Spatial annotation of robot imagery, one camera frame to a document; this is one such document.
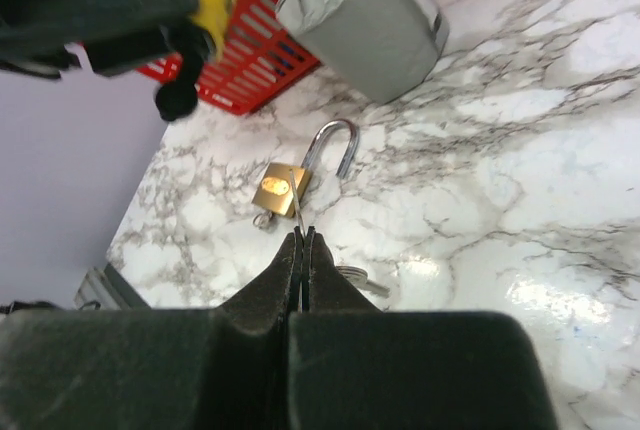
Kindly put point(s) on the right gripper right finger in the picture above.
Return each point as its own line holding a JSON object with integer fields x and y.
{"x": 355, "y": 367}

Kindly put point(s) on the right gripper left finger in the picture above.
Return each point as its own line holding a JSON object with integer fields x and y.
{"x": 143, "y": 368}

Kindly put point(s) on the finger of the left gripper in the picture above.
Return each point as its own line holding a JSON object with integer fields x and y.
{"x": 117, "y": 35}

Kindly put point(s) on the single key with ring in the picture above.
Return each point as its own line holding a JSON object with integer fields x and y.
{"x": 264, "y": 220}

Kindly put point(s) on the brass padlock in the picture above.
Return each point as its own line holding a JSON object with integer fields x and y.
{"x": 281, "y": 182}

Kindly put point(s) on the red plastic shopping basket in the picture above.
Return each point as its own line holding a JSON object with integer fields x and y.
{"x": 260, "y": 58}

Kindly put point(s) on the grey taped cylinder roll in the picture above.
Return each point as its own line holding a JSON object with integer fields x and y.
{"x": 382, "y": 48}

